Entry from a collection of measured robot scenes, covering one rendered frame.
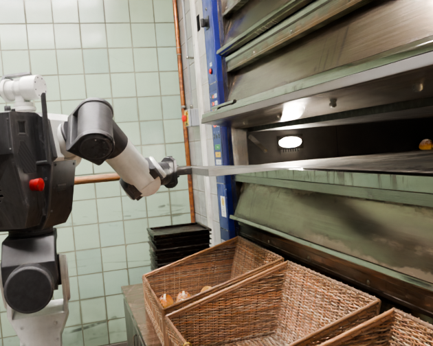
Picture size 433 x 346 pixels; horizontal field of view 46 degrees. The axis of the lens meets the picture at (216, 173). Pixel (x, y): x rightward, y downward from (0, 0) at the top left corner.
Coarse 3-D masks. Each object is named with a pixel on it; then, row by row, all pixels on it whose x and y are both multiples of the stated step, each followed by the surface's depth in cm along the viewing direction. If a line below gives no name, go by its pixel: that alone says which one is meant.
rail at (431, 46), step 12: (408, 48) 95; (420, 48) 92; (432, 48) 89; (372, 60) 107; (384, 60) 102; (396, 60) 99; (336, 72) 121; (348, 72) 115; (360, 72) 111; (300, 84) 139; (312, 84) 132; (264, 96) 164; (276, 96) 155; (228, 108) 200
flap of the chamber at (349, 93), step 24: (384, 72) 102; (408, 72) 96; (432, 72) 94; (288, 96) 146; (312, 96) 133; (336, 96) 130; (360, 96) 126; (384, 96) 123; (408, 96) 120; (216, 120) 218; (240, 120) 209; (264, 120) 200; (288, 120) 192
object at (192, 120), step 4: (196, 108) 296; (184, 112) 302; (188, 112) 295; (192, 112) 295; (196, 112) 296; (188, 116) 295; (192, 116) 295; (196, 116) 296; (188, 120) 296; (192, 120) 296; (196, 120) 296; (188, 124) 296; (192, 124) 296; (196, 124) 296
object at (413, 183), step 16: (256, 176) 218; (272, 176) 201; (288, 176) 186; (304, 176) 174; (320, 176) 163; (336, 176) 153; (352, 176) 145; (368, 176) 137; (384, 176) 130; (400, 176) 124; (416, 176) 118; (432, 176) 113; (432, 192) 113
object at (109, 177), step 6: (102, 174) 197; (108, 174) 197; (114, 174) 197; (78, 180) 194; (84, 180) 194; (90, 180) 195; (96, 180) 195; (102, 180) 196; (108, 180) 197; (114, 180) 198
